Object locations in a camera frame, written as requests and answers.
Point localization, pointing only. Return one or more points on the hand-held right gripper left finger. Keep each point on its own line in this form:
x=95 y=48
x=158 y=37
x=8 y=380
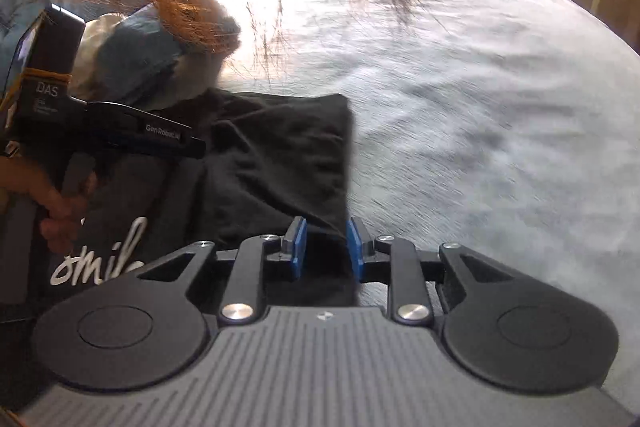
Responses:
x=298 y=249

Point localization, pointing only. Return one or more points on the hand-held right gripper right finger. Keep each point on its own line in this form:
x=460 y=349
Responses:
x=356 y=252

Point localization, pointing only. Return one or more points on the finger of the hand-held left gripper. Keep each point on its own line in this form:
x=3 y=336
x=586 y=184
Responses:
x=192 y=149

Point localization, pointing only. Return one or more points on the black printed t-shirt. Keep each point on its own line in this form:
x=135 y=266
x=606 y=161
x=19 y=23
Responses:
x=280 y=157

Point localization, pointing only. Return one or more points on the person's left hand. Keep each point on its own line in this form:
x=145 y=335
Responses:
x=60 y=207

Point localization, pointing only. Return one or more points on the beige zip jacket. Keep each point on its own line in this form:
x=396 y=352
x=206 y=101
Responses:
x=97 y=39

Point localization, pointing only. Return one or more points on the teal pillow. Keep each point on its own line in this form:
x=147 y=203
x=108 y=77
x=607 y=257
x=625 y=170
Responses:
x=10 y=22

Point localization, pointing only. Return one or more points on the blue jeans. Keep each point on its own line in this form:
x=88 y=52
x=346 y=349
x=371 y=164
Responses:
x=135 y=52

